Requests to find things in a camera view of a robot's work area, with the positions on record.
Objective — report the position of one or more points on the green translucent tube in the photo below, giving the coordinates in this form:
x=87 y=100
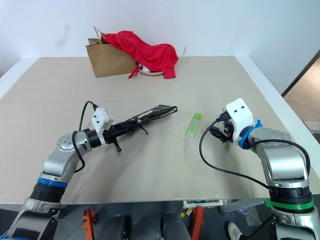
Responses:
x=193 y=125

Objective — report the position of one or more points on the clear plastic sheet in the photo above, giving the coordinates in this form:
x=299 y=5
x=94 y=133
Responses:
x=240 y=206

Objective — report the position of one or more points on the white shoe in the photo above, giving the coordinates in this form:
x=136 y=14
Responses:
x=233 y=230

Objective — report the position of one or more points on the small yellow ball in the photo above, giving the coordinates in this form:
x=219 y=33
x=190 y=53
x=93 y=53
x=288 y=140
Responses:
x=183 y=214

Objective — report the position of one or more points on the brown paper bag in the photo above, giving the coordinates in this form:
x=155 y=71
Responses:
x=110 y=60

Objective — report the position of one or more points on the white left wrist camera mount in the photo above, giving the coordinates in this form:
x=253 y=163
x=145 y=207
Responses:
x=99 y=119

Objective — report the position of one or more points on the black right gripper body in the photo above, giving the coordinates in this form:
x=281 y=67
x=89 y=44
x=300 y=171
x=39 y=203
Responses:
x=225 y=119

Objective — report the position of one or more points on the orange clamp stand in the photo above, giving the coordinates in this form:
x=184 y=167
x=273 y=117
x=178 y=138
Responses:
x=197 y=222
x=88 y=222

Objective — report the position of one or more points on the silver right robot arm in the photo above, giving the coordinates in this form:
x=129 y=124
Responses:
x=282 y=160

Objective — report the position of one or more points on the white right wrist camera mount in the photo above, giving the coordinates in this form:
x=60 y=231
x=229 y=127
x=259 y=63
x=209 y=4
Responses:
x=239 y=117

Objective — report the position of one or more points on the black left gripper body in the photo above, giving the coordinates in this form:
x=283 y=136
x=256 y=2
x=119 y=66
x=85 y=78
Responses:
x=111 y=135

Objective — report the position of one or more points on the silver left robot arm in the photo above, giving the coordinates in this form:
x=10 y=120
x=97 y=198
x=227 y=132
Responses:
x=57 y=162

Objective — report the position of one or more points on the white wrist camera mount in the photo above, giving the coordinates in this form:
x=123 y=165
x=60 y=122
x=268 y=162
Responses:
x=99 y=119
x=239 y=117

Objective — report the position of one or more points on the black angular floor object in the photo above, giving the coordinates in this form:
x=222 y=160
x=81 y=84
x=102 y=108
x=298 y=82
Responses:
x=262 y=229

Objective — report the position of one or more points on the dark rounded shape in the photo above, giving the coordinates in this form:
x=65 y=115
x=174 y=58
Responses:
x=175 y=228

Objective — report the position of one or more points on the printed picture card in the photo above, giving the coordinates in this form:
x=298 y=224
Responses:
x=202 y=203

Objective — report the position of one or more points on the beige cardboard table sheet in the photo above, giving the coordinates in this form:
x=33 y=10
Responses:
x=160 y=165

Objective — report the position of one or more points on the red cloth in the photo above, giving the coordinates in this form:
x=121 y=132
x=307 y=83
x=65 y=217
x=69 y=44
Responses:
x=150 y=55

